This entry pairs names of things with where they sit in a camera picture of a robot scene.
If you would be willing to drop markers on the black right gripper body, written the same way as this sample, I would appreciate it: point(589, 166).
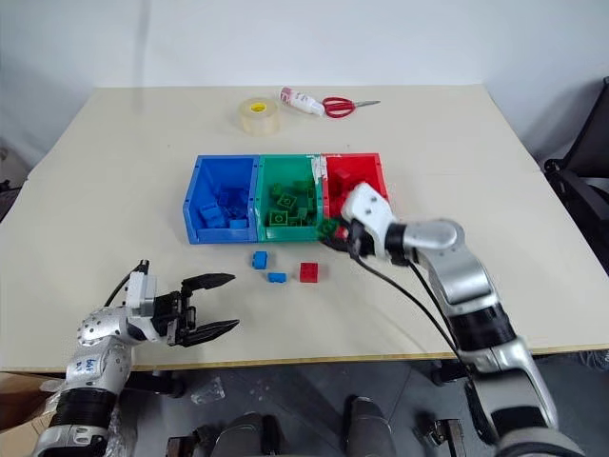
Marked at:
point(360, 240)

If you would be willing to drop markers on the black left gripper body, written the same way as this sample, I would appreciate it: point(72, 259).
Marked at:
point(173, 314)

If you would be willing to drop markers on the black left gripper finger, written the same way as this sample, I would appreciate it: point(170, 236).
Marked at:
point(209, 281)
point(211, 330)

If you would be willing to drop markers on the green toy block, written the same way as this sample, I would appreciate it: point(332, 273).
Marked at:
point(278, 218)
point(304, 214)
point(276, 189)
point(328, 227)
point(287, 201)

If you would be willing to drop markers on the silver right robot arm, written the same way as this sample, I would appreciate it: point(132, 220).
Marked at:
point(461, 281)

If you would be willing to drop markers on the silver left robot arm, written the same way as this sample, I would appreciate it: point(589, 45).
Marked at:
point(100, 352)

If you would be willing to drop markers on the red toy block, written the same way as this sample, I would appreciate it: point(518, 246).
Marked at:
point(340, 175)
point(309, 272)
point(341, 233)

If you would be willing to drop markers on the red plastic bin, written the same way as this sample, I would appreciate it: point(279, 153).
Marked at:
point(354, 166)

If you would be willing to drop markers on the clear plastic bag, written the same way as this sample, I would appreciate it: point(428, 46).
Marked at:
point(208, 390)

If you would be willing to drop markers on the white tape strip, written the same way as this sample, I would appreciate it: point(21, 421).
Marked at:
point(318, 169)

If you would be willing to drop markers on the small blue toy block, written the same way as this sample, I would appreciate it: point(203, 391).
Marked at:
point(277, 277)

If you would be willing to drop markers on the black table leg caster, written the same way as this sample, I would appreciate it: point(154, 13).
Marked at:
point(152, 382)
point(449, 372)

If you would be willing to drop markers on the blue plastic bin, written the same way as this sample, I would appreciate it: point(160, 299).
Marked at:
point(209, 195)

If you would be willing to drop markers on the green plastic bin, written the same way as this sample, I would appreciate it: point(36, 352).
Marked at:
point(280, 166)

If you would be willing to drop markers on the dark rounded shape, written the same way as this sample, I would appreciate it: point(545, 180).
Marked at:
point(249, 435)
point(372, 426)

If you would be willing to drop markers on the white glue bottle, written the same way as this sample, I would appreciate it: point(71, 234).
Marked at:
point(301, 100)

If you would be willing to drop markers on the clear packing tape roll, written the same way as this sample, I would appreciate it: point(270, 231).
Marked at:
point(258, 116)

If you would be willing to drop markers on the brown cardboard box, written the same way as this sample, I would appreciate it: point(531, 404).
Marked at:
point(19, 419)

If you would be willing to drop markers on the black office chair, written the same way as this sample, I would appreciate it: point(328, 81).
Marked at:
point(583, 157)

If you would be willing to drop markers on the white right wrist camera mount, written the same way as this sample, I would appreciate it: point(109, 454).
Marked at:
point(368, 207)

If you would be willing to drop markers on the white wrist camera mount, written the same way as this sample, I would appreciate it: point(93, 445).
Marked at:
point(368, 207)
point(142, 291)

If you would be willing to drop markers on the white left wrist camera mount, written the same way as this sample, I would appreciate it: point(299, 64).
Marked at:
point(142, 291)

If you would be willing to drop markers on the dark equipment at wall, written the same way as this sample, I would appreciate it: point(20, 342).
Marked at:
point(7, 190)

